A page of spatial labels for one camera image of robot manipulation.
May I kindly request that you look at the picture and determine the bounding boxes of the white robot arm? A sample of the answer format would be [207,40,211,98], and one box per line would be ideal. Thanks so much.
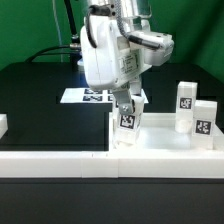
[81,0,149,115]

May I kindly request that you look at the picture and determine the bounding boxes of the white square table top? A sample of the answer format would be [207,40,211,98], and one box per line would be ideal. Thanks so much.
[107,111,224,154]

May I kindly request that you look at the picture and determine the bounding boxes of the white marker sheet with tags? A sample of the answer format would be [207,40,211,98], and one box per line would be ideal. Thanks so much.
[59,87,150,105]

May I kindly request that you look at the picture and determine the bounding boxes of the thin grey cable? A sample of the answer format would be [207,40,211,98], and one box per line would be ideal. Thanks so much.
[51,0,64,63]

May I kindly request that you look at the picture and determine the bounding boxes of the white fence obstacle frame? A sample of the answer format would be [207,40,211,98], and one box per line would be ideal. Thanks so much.
[0,151,224,179]

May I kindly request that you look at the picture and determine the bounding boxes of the black cable with connector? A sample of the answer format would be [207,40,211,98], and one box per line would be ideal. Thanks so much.
[25,0,84,64]

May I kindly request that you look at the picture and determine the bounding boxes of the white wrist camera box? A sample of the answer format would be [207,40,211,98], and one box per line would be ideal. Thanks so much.
[128,31,174,66]

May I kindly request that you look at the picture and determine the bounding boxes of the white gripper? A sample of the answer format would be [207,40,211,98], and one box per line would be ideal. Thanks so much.
[81,16,150,115]

